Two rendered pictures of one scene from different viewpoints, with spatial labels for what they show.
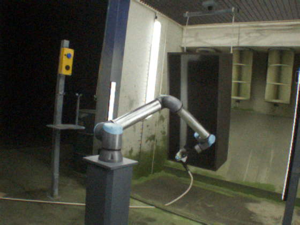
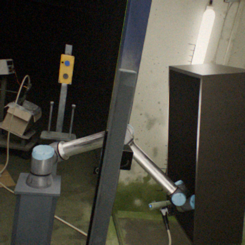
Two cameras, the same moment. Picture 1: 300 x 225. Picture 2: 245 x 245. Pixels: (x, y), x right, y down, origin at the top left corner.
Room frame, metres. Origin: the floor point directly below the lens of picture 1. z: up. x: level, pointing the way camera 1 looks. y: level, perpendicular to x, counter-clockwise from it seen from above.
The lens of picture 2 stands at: (0.72, -1.54, 1.70)
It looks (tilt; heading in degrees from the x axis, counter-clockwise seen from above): 14 degrees down; 42
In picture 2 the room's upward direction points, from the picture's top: 10 degrees clockwise
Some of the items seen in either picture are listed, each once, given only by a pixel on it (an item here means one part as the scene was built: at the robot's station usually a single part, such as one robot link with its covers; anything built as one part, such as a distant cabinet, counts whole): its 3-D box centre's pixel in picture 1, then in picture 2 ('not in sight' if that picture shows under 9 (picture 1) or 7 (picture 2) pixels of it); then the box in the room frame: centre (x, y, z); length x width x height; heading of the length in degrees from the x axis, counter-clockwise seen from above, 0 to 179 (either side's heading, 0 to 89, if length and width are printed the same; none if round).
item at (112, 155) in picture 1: (111, 153); (40, 176); (1.94, 0.26, 0.69); 0.19 x 0.19 x 0.10
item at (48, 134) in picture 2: (68, 109); (61, 119); (2.44, 0.79, 0.95); 0.26 x 0.15 x 0.32; 144
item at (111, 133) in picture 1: (111, 135); (43, 159); (1.95, 0.26, 0.83); 0.17 x 0.15 x 0.18; 30
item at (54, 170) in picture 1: (57, 120); (59, 128); (2.54, 0.92, 0.82); 0.06 x 0.06 x 1.64; 54
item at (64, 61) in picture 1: (66, 61); (66, 69); (2.50, 0.87, 1.42); 0.12 x 0.06 x 0.26; 144
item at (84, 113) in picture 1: (93, 141); not in sight; (3.64, 0.75, 0.44); 0.59 x 0.58 x 0.89; 35
